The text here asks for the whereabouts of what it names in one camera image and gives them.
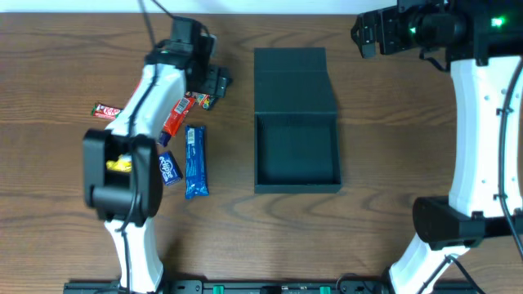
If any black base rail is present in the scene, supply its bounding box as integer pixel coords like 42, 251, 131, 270
62, 279, 478, 294

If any blue Oreo cookie pack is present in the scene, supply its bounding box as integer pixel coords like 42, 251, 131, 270
185, 126, 209, 199

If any dark blue chocolate bar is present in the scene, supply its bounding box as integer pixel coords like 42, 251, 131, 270
157, 131, 172, 147

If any yellow candy bag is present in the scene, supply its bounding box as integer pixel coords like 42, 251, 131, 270
105, 154, 132, 173

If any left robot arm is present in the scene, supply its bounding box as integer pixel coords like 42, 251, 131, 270
83, 16, 230, 293

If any red candy bag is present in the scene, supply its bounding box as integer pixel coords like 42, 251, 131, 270
163, 96, 195, 136

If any KitKat Milo bar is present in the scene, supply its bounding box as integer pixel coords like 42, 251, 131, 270
91, 103, 122, 120

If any dark green box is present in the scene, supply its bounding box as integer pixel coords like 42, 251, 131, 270
254, 47, 342, 194

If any Haribo gummy bag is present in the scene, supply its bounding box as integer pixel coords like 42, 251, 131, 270
186, 91, 219, 110

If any blue Eclipse mints tin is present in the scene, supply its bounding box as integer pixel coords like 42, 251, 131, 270
159, 151, 183, 186

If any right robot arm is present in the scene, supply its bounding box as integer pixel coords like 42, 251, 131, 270
351, 0, 522, 293

